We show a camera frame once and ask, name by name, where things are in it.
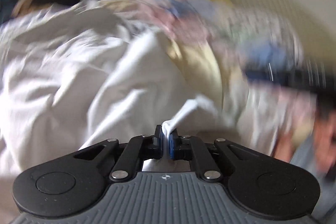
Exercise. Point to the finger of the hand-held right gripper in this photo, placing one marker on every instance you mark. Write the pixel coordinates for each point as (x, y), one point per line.
(262, 74)

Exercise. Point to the white garment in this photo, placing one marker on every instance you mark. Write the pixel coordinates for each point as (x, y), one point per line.
(78, 69)

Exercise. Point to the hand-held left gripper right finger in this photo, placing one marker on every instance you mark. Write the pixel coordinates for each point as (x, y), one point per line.
(172, 146)

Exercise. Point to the pastel bed sheet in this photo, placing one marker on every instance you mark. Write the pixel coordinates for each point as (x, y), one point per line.
(199, 61)

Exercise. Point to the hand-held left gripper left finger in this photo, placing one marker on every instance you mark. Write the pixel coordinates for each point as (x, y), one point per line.
(157, 142)

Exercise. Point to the grey blue cloth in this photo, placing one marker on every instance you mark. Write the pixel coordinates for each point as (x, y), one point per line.
(307, 161)

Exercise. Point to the person's right forearm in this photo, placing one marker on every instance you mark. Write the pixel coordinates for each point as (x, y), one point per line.
(326, 145)

